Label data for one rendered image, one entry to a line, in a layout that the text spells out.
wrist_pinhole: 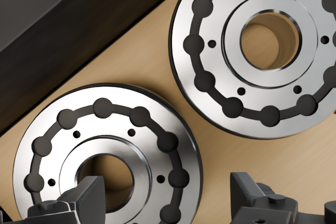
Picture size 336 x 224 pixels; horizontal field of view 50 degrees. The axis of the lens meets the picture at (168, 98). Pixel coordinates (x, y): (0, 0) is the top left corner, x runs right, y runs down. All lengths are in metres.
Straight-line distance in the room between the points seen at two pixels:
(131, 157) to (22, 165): 0.06
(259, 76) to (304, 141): 0.06
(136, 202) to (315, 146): 0.11
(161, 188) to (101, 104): 0.05
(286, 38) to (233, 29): 0.04
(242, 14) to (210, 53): 0.03
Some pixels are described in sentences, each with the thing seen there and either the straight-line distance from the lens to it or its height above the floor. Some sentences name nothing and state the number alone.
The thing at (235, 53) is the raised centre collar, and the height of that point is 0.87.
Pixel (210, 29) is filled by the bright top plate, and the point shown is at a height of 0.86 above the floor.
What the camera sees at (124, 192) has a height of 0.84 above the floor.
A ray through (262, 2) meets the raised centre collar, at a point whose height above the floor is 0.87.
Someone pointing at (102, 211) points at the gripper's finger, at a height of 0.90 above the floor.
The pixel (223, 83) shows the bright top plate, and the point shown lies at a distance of 0.19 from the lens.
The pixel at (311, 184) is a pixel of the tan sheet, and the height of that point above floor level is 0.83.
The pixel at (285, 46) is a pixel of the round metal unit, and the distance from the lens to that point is 0.22.
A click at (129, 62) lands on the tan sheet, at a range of 0.22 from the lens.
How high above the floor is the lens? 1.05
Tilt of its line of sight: 88 degrees down
